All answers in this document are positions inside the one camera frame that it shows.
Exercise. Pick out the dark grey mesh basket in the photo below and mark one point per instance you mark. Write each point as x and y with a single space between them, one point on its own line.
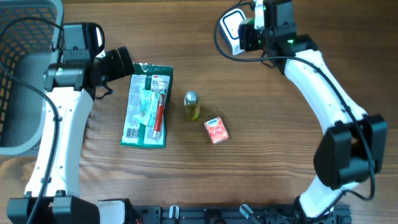
29 44

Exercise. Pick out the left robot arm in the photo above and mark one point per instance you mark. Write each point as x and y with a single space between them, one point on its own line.
81 66

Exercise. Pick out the white barcode scanner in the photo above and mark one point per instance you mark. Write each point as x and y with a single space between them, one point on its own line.
229 26

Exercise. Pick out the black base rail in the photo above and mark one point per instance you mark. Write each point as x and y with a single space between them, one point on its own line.
278 214

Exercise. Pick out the green package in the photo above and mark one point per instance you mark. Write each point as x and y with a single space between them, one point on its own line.
147 83

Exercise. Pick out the red white tube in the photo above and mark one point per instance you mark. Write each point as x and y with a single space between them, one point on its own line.
159 117

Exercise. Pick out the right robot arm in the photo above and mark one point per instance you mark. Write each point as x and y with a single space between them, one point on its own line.
352 147

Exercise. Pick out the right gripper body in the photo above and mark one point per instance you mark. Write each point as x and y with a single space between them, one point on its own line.
252 38

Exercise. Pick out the small yellow bottle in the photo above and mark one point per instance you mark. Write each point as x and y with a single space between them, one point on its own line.
192 105

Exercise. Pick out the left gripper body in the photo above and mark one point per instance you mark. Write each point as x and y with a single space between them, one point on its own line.
112 65

